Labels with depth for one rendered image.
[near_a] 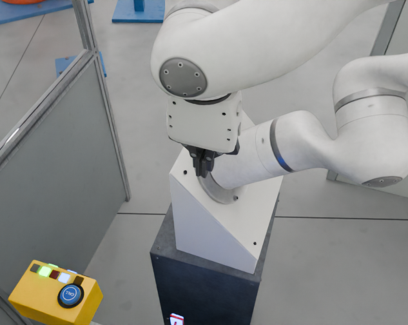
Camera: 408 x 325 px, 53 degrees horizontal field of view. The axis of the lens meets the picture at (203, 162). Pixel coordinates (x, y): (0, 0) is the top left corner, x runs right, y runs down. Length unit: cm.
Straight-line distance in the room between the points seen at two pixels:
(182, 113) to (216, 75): 18
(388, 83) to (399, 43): 123
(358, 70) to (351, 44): 293
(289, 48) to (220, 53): 6
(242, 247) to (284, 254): 122
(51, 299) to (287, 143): 58
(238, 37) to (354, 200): 219
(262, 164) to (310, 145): 12
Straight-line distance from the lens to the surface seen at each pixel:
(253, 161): 85
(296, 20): 37
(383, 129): 73
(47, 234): 173
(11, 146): 139
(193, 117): 54
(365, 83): 76
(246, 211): 102
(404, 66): 70
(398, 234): 246
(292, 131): 80
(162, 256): 113
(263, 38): 36
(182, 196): 91
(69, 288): 95
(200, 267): 111
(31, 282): 100
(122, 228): 229
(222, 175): 91
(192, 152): 61
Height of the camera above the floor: 192
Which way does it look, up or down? 49 degrees down
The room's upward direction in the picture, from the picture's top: straight up
